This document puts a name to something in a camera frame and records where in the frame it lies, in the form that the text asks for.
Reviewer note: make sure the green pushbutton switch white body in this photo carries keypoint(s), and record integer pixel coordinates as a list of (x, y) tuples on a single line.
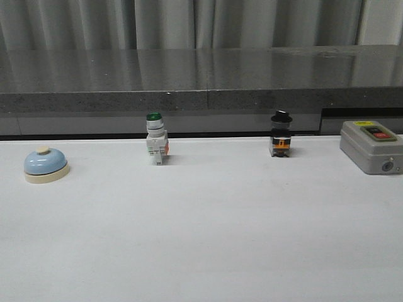
[(157, 138)]

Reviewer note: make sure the grey curtain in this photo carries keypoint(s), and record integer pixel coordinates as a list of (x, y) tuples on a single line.
[(85, 25)]

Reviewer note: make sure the black rotary selector switch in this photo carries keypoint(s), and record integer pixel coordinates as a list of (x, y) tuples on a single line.
[(280, 139)]

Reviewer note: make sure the grey power switch box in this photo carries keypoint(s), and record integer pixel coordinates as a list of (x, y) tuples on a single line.
[(374, 148)]

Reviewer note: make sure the blue and cream desk bell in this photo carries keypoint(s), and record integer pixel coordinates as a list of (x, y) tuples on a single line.
[(45, 165)]

